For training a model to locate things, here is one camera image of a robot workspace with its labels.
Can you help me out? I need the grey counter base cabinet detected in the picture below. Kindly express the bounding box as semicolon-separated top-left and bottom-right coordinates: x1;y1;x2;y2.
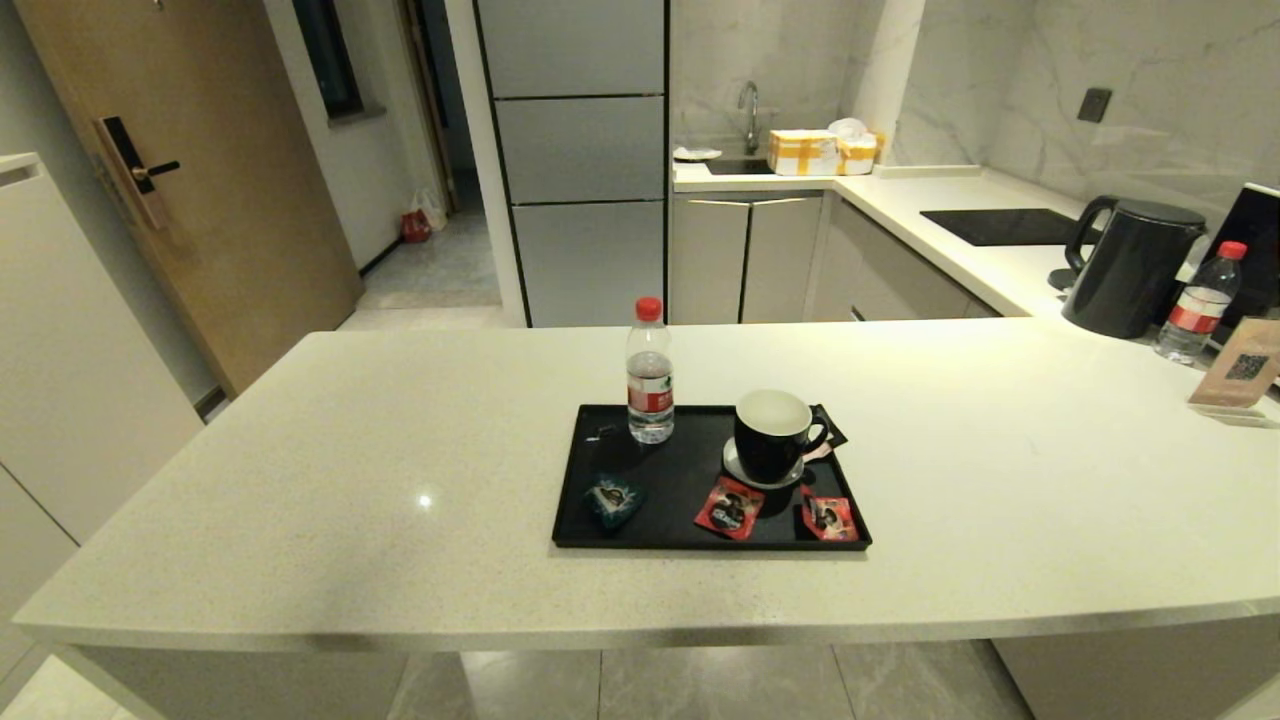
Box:
810;195;1001;323

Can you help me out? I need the red coffee packet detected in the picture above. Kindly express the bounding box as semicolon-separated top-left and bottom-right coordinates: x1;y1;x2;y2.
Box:
694;477;766;541
800;487;861;543

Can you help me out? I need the dark window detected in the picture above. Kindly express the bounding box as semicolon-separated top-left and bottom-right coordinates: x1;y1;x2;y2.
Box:
292;0;366;123

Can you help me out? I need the white round saucer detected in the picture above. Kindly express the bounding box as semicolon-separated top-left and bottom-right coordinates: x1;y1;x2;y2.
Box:
722;436;806;491

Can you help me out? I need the black mug white inside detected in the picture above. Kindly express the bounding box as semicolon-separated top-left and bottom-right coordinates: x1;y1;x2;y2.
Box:
733;389;831;486

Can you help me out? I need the black induction cooktop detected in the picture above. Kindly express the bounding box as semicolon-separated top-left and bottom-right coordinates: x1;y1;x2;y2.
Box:
920;208;1101;247

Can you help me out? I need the grey sink cabinet door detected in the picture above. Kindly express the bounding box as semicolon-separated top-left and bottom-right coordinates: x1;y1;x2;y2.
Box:
742;195;827;324
670;197;751;325

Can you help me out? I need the clear water bottle red cap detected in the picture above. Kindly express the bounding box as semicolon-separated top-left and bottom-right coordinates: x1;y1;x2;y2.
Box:
626;296;676;445
1154;241;1249;365

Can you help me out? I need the dark green snack packet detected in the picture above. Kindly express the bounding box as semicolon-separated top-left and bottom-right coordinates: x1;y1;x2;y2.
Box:
584;473;647;529

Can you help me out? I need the white tall cabinet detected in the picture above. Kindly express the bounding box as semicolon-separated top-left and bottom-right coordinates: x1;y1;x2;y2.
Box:
0;152;206;681

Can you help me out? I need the black rectangular serving tray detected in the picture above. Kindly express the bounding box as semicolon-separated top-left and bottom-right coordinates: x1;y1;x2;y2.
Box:
551;403;873;551

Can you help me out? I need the tall grey fridge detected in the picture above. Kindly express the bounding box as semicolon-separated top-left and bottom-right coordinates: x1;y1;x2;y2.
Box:
472;0;671;329

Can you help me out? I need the black countertop appliance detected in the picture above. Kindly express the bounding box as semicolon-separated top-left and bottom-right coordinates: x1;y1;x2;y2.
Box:
1205;183;1280;346

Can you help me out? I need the black electronic door lock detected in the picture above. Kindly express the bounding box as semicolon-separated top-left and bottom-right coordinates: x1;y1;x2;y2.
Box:
94;116;182;231

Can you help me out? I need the brown QR code sign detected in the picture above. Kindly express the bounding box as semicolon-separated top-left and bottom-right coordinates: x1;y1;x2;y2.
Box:
1188;318;1280;429

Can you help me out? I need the wooden entrance door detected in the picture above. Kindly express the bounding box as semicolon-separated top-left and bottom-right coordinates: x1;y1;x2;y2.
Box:
12;0;365;397

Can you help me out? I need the black electric kettle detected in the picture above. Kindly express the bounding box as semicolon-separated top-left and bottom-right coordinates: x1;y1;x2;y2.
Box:
1062;196;1208;339

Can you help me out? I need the large yellow taped box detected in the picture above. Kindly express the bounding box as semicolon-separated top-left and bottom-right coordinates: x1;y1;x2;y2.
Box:
767;129;841;177

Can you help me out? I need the small yellow taped box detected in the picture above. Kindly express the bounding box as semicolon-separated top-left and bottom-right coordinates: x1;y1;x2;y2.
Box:
838;133;887;176

